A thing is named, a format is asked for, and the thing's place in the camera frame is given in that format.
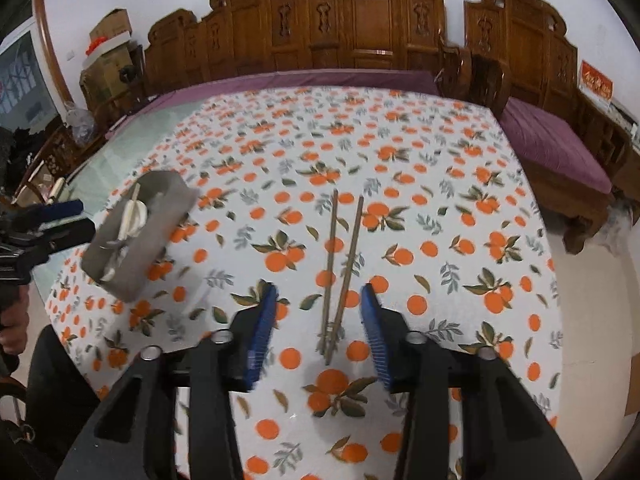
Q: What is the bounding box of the person's left hand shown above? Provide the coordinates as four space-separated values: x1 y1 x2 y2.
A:
0 304 29 357

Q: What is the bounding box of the clear plastic bag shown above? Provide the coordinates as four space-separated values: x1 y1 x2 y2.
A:
64 102 99 144

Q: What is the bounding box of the glass door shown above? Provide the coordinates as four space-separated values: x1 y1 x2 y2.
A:
0 0 76 132

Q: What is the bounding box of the dark brown chopstick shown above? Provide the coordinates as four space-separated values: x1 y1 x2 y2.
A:
316 190 340 357

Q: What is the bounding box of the red wall sign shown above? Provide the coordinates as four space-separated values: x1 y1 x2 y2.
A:
578 59 614 102

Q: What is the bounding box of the white ceramic spoon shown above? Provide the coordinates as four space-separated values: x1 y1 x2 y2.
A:
117 199 149 242

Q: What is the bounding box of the long carved wooden bench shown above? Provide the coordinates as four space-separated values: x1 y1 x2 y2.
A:
144 0 474 99

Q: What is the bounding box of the dark brown chopsticks pair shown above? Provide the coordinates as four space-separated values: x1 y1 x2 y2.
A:
324 196 365 366

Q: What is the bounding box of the large cardboard box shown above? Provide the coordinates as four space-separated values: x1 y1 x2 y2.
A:
79 45 137 102

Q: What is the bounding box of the wooden armchair purple cushion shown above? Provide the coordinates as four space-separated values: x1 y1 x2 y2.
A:
462 0 640 256

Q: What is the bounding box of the grey utensil tray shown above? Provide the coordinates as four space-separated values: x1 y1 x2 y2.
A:
80 170 197 304

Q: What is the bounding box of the long purple seat cushion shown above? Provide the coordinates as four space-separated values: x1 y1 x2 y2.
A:
107 68 442 127

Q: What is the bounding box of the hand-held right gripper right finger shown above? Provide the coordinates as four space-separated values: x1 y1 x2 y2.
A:
360 282 583 480

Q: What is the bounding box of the short purple seat cushion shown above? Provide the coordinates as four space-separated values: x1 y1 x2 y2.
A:
500 96 614 197

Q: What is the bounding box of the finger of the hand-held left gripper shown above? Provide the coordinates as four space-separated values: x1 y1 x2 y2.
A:
12 199 85 229
21 217 96 264

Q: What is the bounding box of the wooden chair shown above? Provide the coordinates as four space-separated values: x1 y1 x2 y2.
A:
14 124 103 203

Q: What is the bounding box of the small cardboard box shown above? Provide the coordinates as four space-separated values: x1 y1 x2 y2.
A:
88 8 132 44

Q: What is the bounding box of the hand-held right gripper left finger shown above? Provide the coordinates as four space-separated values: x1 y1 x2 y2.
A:
55 282 279 480

